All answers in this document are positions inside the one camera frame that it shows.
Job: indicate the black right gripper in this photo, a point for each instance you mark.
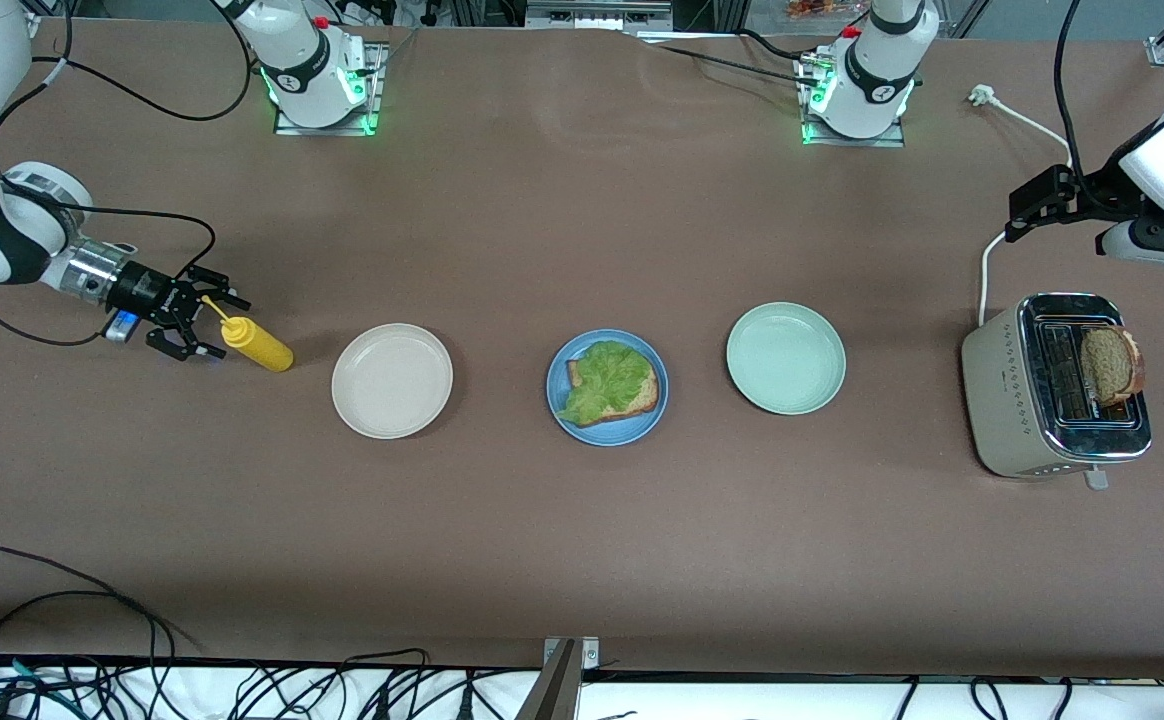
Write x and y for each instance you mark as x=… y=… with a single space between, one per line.
x=138 y=290

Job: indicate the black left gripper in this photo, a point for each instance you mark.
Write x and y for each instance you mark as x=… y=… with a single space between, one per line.
x=1085 y=195

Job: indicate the green lettuce leaf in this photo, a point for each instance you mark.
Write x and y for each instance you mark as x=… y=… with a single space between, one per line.
x=607 y=380

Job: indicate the brown toast bread slice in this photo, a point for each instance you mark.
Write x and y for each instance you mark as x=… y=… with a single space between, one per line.
x=650 y=395
x=1107 y=365

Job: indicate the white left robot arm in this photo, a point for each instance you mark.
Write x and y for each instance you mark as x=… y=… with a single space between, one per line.
x=872 y=70

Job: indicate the beige round plate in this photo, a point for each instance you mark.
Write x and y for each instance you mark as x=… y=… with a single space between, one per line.
x=392 y=381

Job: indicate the mint green round plate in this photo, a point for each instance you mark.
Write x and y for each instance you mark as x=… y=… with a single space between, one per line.
x=785 y=358

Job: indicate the blue round plate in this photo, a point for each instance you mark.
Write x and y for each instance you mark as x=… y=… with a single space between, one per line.
x=602 y=435

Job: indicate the yellow mustard squeeze bottle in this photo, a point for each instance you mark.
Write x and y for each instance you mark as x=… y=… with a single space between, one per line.
x=262 y=348

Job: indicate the beige chrome two-slot toaster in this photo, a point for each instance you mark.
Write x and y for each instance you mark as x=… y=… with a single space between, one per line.
x=1002 y=400

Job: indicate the orange snack packet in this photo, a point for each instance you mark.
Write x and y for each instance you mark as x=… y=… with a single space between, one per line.
x=822 y=8

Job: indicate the grey power strip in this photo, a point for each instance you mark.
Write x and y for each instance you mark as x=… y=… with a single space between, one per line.
x=597 y=15

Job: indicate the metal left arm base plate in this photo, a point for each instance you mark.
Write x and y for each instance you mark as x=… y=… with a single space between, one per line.
x=892 y=137

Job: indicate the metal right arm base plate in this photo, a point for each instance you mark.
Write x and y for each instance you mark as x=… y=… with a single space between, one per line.
x=372 y=100

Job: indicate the aluminium post with bracket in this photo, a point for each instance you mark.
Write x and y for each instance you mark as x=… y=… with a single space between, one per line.
x=557 y=690

